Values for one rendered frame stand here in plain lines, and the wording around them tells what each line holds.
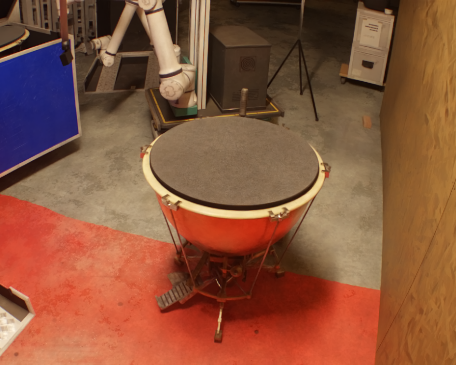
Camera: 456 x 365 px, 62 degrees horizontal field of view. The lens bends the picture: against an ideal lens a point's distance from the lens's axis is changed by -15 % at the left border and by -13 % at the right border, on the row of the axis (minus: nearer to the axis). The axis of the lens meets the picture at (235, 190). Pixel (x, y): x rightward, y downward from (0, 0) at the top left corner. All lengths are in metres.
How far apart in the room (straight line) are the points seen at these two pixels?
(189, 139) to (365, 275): 1.25
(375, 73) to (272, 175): 3.37
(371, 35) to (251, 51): 2.00
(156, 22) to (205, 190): 1.44
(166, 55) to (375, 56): 2.67
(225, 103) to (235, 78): 0.20
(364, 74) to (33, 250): 3.76
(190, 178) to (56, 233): 1.30
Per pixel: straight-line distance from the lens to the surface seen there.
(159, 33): 2.70
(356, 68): 4.83
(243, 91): 2.06
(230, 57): 2.99
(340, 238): 2.65
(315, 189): 1.61
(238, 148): 1.74
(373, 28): 4.71
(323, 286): 2.33
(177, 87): 2.73
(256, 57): 3.06
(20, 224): 2.82
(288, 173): 1.63
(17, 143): 3.00
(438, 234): 1.52
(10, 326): 2.22
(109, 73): 4.74
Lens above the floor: 1.68
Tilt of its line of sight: 35 degrees down
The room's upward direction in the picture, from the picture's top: 4 degrees clockwise
